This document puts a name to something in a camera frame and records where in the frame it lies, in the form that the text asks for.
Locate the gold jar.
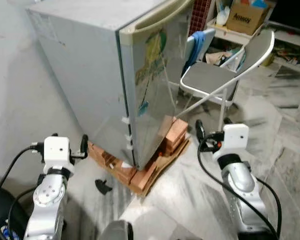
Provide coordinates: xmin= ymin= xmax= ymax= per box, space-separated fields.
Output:
xmin=262 ymin=52 xmax=275 ymax=67

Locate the white shelf unit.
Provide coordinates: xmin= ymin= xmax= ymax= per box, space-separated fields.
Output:
xmin=205 ymin=17 xmax=300 ymax=53

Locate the brown cardboard sheet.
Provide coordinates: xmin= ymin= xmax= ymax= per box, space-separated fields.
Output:
xmin=140 ymin=140 xmax=192 ymax=197

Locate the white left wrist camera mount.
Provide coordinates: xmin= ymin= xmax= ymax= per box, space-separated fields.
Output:
xmin=43 ymin=135 xmax=74 ymax=174

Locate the grey small fridge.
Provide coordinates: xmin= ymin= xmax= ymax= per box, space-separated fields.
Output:
xmin=27 ymin=0 xmax=196 ymax=171

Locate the small black floor scrap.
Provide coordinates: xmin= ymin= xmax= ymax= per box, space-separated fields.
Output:
xmin=94 ymin=178 xmax=114 ymax=196

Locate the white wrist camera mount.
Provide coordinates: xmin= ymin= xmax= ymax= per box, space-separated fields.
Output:
xmin=43 ymin=135 xmax=74 ymax=174
xmin=213 ymin=123 xmax=250 ymax=161

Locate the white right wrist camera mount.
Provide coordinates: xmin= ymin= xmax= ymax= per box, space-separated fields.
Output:
xmin=213 ymin=123 xmax=250 ymax=161

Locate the grey white folding chair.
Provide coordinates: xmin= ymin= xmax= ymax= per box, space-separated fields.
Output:
xmin=176 ymin=28 xmax=276 ymax=132

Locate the white plastic bottle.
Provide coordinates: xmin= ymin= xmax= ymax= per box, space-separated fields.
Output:
xmin=216 ymin=6 xmax=232 ymax=27

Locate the black round bin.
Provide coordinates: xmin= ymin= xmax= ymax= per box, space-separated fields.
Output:
xmin=0 ymin=184 xmax=30 ymax=240

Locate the brown Amway cardboard box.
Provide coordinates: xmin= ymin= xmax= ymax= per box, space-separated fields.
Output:
xmin=225 ymin=0 xmax=271 ymax=36

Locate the grey robot left leg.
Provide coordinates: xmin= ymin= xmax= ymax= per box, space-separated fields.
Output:
xmin=97 ymin=220 xmax=135 ymax=240

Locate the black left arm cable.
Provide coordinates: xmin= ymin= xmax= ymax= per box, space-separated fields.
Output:
xmin=0 ymin=144 xmax=44 ymax=240

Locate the blue cloth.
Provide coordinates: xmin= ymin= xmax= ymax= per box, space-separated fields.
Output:
xmin=184 ymin=31 xmax=207 ymax=72

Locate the grey fridge door with sticker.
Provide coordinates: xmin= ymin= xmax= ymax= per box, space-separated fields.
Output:
xmin=118 ymin=0 xmax=196 ymax=170

